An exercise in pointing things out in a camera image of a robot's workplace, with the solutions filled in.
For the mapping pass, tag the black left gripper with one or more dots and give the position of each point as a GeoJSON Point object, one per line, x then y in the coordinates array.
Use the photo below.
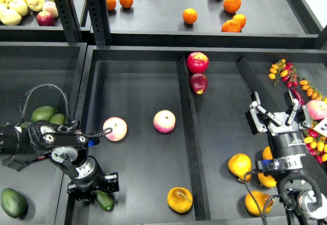
{"type": "Point", "coordinates": [89, 177]}

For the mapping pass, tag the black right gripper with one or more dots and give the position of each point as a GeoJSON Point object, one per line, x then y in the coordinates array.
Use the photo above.
{"type": "Point", "coordinates": [285, 139]}

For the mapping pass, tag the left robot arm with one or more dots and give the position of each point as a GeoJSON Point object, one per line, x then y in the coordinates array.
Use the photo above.
{"type": "Point", "coordinates": [66, 147]}

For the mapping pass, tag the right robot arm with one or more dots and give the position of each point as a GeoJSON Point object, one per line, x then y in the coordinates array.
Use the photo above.
{"type": "Point", "coordinates": [297, 191]}

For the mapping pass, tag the dark avocado bottom left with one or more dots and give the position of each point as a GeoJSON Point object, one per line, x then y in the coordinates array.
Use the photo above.
{"type": "Point", "coordinates": [13, 203]}

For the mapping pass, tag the red chili pepper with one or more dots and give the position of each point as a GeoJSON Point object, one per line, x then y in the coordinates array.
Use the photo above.
{"type": "Point", "coordinates": [297, 96]}

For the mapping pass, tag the pink apple right tray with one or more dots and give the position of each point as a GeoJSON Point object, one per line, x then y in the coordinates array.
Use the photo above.
{"type": "Point", "coordinates": [316, 109]}

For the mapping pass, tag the white label card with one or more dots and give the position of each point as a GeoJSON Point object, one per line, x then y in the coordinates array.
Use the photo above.
{"type": "Point", "coordinates": [321, 127]}

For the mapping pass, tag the orange cherry tomato vine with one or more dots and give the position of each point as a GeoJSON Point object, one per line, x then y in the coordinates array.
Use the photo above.
{"type": "Point", "coordinates": [311, 90]}

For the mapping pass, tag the cherry tomato bunch lower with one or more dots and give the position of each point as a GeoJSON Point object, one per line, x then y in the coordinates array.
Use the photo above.
{"type": "Point", "coordinates": [316, 143]}

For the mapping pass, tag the cherry tomato bunch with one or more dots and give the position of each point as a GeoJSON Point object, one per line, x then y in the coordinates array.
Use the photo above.
{"type": "Point", "coordinates": [316, 143]}
{"type": "Point", "coordinates": [285, 72]}

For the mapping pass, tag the cherry tomato bunch top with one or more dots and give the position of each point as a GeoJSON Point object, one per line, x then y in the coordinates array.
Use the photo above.
{"type": "Point", "coordinates": [285, 72]}

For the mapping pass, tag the pink apple left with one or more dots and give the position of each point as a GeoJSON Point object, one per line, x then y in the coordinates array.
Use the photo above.
{"type": "Point", "coordinates": [118, 126]}

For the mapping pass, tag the pink apple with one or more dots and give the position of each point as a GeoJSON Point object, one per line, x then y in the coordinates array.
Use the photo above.
{"type": "Point", "coordinates": [118, 126]}
{"type": "Point", "coordinates": [164, 121]}

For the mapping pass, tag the dark red apple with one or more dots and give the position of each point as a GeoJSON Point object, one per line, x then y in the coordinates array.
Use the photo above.
{"type": "Point", "coordinates": [198, 83]}

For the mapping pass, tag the pink apple centre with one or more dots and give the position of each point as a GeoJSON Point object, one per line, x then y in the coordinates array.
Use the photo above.
{"type": "Point", "coordinates": [164, 121]}

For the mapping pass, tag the black middle divided tray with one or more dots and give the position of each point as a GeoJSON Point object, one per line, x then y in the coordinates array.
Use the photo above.
{"type": "Point", "coordinates": [135, 83]}

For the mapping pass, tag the bright red apple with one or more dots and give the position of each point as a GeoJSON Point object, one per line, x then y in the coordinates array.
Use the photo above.
{"type": "Point", "coordinates": [197, 62]}

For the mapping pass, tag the orange front right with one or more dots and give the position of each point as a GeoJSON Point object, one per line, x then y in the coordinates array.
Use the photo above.
{"type": "Point", "coordinates": [231, 26]}

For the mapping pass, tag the orange right small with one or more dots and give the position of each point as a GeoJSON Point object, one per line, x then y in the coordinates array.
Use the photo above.
{"type": "Point", "coordinates": [241, 19]}

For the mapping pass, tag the large orange shelf right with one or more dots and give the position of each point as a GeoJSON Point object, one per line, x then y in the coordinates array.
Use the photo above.
{"type": "Point", "coordinates": [232, 6]}

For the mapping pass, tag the black left tray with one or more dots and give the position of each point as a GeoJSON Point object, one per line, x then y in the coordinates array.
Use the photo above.
{"type": "Point", "coordinates": [57, 67]}

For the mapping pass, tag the orange centre shelf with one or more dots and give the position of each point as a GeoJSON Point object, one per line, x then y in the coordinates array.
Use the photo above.
{"type": "Point", "coordinates": [189, 16]}

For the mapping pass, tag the black upper right shelf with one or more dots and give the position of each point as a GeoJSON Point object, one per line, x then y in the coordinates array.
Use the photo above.
{"type": "Point", "coordinates": [281, 24]}

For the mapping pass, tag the black upper left shelf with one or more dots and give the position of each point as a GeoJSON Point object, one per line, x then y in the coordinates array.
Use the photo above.
{"type": "Point", "coordinates": [29, 30]}

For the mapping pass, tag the red apple on shelf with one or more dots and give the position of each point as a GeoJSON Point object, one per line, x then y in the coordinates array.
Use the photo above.
{"type": "Point", "coordinates": [45, 18]}

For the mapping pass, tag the black shelf upright left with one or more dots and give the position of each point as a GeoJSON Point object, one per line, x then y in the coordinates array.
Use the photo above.
{"type": "Point", "coordinates": [69, 20]}

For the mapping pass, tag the black shelf upright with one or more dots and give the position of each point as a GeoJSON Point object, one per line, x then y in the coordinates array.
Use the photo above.
{"type": "Point", "coordinates": [98, 13]}
{"type": "Point", "coordinates": [69, 20]}

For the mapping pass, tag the peach coloured fruit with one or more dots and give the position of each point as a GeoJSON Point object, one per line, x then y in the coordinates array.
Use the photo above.
{"type": "Point", "coordinates": [51, 7]}

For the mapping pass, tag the orange far left shelf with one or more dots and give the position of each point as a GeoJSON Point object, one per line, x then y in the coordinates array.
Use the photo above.
{"type": "Point", "coordinates": [111, 5]}

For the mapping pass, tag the black shelf upright right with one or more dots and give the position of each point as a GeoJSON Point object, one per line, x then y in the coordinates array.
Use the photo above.
{"type": "Point", "coordinates": [98, 13]}

